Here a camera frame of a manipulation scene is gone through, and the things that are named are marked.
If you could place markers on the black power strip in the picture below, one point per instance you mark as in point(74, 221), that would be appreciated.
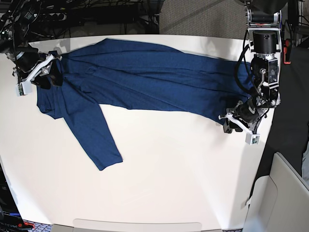
point(52, 17)

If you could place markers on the blue long-sleeve T-shirt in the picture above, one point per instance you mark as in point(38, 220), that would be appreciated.
point(135, 76)

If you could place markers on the red and black clamp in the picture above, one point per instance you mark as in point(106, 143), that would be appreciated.
point(287, 48)

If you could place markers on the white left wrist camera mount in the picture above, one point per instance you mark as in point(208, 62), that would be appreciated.
point(251, 137)

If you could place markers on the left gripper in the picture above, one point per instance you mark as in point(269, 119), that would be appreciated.
point(249, 114)

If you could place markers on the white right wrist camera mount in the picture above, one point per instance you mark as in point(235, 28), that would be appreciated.
point(26, 87)

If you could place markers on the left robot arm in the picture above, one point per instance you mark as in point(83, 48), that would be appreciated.
point(258, 69)

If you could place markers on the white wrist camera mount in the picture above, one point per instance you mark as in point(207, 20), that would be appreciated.
point(251, 137)
point(26, 87)

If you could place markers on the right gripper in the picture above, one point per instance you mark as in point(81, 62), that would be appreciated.
point(38, 68)

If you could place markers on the white plastic bin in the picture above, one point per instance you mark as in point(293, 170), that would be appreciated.
point(280, 201)

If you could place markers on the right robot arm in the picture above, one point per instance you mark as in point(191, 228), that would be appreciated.
point(15, 25)

